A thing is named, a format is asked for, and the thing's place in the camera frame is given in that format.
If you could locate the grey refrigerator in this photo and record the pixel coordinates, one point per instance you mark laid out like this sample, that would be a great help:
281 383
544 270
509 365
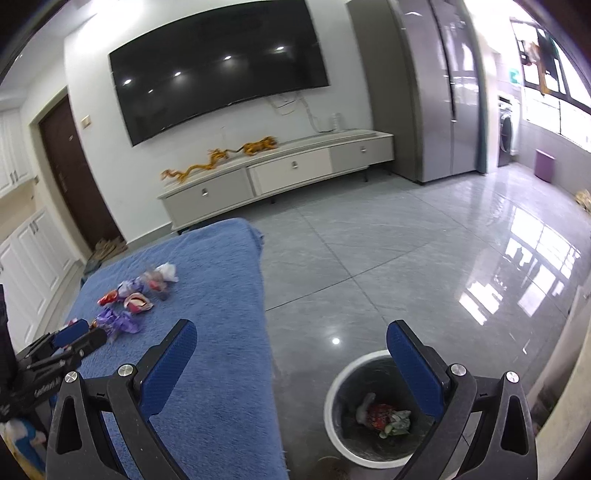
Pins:
425 92

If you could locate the hanging clothes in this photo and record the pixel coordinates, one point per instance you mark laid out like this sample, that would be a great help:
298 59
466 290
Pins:
540 55

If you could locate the white floor cabinet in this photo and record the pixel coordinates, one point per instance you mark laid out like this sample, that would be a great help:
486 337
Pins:
32 267

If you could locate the red white wrapper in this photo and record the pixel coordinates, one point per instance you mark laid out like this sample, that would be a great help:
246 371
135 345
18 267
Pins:
137 303

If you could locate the purple white wrapper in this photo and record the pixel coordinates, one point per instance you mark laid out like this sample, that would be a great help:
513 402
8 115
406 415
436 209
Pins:
127 288

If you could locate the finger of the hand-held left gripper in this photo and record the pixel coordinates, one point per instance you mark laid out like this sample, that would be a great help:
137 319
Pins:
90 342
69 333

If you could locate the white blue bag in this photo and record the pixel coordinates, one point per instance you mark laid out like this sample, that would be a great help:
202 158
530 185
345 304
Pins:
18 443

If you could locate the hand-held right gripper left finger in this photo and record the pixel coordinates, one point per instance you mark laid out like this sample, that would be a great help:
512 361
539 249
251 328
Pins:
168 364

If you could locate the white round trash bin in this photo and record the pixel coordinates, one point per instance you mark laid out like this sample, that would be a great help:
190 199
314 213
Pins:
337 415

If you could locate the golden dragon figurine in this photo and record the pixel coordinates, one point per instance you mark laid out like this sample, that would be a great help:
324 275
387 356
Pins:
198 167

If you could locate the white television cabinet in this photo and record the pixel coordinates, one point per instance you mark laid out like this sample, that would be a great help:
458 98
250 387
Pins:
286 168

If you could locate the tan woven item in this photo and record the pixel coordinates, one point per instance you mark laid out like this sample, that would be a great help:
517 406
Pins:
582 199

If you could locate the black wall television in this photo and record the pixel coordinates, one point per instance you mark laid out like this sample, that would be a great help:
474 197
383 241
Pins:
221 69

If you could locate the wall light switch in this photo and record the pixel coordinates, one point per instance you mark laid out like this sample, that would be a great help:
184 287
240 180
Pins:
85 121

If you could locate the cream white furniture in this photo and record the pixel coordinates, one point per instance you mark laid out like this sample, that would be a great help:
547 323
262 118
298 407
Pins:
565 392

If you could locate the golden tiger figurine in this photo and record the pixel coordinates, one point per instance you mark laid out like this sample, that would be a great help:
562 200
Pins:
259 146

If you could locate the brown shoes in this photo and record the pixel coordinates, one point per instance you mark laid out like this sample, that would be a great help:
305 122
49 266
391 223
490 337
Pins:
108 247

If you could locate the black framed window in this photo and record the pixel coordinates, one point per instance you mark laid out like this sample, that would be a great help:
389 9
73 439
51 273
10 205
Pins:
563 106

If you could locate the grey slipper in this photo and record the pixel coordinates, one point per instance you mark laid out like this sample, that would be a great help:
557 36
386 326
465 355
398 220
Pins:
94 264

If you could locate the blue fluffy blanket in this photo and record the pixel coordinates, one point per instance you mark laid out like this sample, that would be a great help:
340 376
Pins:
217 300

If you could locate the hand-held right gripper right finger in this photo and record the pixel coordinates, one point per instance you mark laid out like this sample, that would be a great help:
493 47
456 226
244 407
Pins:
413 364

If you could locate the large purple wrapper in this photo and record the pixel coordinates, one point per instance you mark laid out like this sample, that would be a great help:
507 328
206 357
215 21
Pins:
115 321

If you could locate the dark brown door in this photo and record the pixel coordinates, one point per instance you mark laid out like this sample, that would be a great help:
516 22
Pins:
76 180

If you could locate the grey red wrapper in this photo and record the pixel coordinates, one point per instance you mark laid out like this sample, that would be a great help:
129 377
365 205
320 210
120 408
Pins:
151 281

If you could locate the white grey wrapper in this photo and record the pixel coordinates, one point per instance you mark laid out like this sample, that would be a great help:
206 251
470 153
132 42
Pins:
364 406

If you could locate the small red wrapper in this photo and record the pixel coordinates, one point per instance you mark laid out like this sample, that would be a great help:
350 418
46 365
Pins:
107 299

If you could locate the green white wrapper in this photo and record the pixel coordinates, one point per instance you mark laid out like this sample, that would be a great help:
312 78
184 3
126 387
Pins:
399 423

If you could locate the white wall cabinet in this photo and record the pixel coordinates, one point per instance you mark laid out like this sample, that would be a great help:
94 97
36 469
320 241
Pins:
11 157

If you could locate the washing machine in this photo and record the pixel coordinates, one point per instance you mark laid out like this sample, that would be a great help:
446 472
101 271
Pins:
508 131

